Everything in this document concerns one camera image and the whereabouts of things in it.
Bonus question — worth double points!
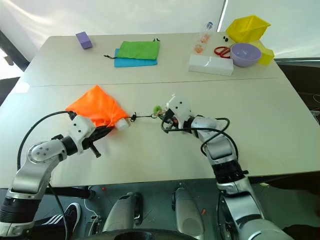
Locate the white rectangular box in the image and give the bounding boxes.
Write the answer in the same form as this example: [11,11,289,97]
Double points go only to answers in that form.
[187,54,235,77]

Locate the purple bowl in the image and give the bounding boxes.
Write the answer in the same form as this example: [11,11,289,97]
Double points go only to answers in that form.
[229,42,262,68]

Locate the small yellow bin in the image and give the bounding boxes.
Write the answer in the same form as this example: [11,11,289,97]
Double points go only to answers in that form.
[249,41,275,66]

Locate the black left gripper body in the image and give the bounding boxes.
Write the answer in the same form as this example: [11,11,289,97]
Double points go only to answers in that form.
[81,126,103,159]

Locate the silver rounded robot leg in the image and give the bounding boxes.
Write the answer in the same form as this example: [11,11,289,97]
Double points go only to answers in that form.
[102,192,143,233]
[172,187,205,237]

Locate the black round robot body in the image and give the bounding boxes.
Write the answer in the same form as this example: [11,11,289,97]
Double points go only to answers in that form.
[87,228,201,240]

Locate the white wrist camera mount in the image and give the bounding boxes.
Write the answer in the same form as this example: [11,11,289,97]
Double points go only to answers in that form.
[165,92,192,121]
[68,115,96,154]

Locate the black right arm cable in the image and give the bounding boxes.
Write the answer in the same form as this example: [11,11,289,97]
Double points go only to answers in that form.
[161,116,239,161]

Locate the white tube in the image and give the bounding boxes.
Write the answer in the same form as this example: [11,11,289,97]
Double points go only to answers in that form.
[115,118,130,130]

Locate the blue fabric pouch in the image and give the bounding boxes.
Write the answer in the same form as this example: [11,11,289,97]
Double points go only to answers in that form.
[114,48,159,68]

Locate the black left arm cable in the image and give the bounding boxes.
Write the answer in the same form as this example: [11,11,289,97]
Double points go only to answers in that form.
[16,110,76,240]

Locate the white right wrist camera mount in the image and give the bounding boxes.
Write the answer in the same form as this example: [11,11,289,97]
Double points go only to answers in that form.
[165,92,192,121]

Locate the clear bottle with blue cap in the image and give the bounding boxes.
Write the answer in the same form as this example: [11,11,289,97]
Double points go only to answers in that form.
[203,21,214,36]

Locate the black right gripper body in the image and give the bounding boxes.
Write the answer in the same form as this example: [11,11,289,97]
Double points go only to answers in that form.
[163,108,181,127]

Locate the large yellow bin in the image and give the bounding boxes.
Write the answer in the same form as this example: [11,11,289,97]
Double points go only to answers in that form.
[225,14,272,43]

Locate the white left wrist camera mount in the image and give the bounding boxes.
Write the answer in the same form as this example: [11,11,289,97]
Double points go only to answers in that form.
[68,115,96,154]

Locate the red scissors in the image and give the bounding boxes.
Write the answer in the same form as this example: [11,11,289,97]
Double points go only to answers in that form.
[213,46,232,59]

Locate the black drawstring cord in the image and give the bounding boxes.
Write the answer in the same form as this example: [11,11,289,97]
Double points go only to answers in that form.
[128,111,154,123]

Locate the purple foam block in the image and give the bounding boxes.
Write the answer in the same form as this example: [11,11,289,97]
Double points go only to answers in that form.
[75,31,93,50]

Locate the green fabric pouch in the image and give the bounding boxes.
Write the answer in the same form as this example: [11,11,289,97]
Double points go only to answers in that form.
[117,40,161,61]

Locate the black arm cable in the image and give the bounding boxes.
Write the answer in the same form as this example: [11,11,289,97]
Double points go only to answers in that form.
[16,110,76,240]
[161,116,239,161]

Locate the black shoe with white stripes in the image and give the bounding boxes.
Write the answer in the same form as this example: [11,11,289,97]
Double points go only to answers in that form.
[33,202,82,235]

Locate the orange fabric pouch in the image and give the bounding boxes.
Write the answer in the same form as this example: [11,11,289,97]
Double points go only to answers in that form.
[65,84,131,129]

